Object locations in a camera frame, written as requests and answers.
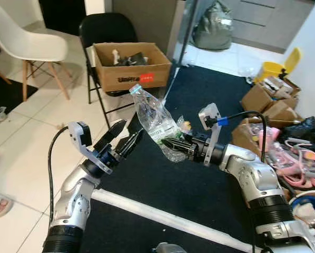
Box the pink clothes hangers bundle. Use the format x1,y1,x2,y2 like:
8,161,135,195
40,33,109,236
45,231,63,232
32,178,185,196
258,126,315,190

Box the grey drawer cabinet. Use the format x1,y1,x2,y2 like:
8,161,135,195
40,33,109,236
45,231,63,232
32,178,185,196
221,0,315,54

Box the large black floor mat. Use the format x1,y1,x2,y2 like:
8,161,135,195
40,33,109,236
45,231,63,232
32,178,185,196
80,63,315,253

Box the small open cardboard box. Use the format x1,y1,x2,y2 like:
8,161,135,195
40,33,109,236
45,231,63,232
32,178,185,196
240,83,278,114

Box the small black floor mat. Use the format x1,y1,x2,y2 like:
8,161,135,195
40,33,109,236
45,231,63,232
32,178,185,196
0,71,40,128

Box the grey green backpack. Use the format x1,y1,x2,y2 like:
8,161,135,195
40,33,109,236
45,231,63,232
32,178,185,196
193,0,235,51

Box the black folding chair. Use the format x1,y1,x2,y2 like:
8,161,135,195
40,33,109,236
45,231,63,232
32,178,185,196
78,13,147,128

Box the dark vertical door post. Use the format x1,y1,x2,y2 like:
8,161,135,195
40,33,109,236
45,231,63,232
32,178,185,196
165,0,201,98

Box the black cloth bag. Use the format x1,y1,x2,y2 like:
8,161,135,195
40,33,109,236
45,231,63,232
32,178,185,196
290,116,315,144

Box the flat brown cardboard box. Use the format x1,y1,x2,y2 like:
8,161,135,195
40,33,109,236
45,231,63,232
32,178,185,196
262,75,301,123

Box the large open cardboard box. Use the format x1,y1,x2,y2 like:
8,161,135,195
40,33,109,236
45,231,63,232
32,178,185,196
230,117,315,191

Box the printed brown cardboard box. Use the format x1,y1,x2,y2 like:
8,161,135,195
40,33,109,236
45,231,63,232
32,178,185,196
93,42,173,93

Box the white crumpled paper trash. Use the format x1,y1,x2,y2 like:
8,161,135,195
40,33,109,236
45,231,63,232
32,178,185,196
293,202,315,226

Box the white tape strip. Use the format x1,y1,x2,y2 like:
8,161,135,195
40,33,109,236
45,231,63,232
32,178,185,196
92,188,266,253

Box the yellow plastic dustpan bin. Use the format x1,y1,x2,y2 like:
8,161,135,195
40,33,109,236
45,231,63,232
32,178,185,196
254,47,303,85

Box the crushed clear plastic bottle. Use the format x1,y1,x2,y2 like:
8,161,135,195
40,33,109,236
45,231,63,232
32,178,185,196
129,83,189,163

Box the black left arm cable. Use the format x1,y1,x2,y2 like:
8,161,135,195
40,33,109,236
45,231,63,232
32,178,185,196
47,125,70,225

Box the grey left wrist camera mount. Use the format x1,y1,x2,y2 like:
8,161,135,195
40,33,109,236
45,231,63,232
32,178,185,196
67,121,115,175

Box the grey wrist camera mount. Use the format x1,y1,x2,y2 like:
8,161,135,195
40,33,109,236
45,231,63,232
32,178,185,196
198,103,224,167
67,121,115,175

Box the black trash item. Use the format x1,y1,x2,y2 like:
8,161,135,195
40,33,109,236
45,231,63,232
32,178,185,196
122,52,149,67

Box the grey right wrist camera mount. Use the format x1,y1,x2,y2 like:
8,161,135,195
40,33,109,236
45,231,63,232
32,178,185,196
198,103,224,167

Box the white shell chair wooden legs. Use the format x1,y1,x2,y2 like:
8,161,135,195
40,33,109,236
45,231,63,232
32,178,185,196
0,0,72,102

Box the grey robot torso part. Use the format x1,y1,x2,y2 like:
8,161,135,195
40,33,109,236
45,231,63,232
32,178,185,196
154,242,188,253

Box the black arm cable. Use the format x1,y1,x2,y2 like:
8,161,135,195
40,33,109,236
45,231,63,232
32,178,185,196
47,125,70,225
214,110,269,161

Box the small white trash piece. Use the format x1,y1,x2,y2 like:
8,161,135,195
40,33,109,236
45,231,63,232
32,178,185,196
112,47,122,65

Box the small clear plastic bottle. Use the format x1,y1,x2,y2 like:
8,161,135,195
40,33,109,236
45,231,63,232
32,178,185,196
238,64,259,84

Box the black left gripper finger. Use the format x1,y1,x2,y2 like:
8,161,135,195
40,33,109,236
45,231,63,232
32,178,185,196
116,129,146,161
96,119,129,154

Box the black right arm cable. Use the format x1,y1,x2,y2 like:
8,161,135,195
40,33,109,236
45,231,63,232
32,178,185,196
214,110,269,161

